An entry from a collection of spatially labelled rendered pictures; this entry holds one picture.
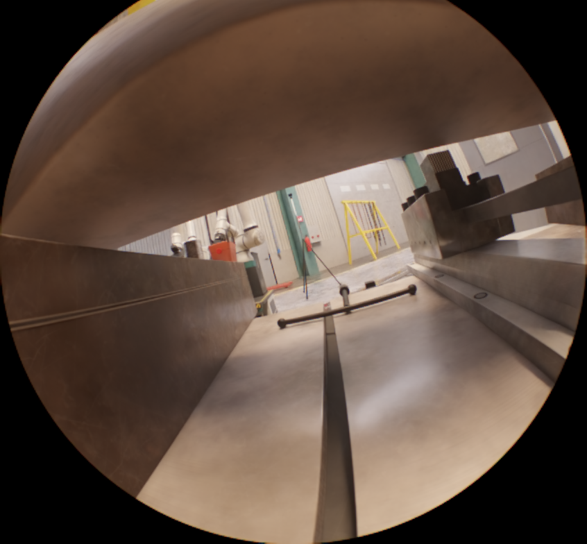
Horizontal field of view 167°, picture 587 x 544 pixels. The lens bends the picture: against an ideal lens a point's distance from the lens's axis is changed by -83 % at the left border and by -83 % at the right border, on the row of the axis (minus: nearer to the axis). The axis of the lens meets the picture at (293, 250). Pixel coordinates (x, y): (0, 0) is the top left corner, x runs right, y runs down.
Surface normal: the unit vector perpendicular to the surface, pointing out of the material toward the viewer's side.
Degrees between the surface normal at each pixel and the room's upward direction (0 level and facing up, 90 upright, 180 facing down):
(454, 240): 90
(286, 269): 90
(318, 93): 180
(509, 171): 90
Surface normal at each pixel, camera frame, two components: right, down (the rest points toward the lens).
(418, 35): 0.26, 0.96
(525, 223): -0.90, 0.22
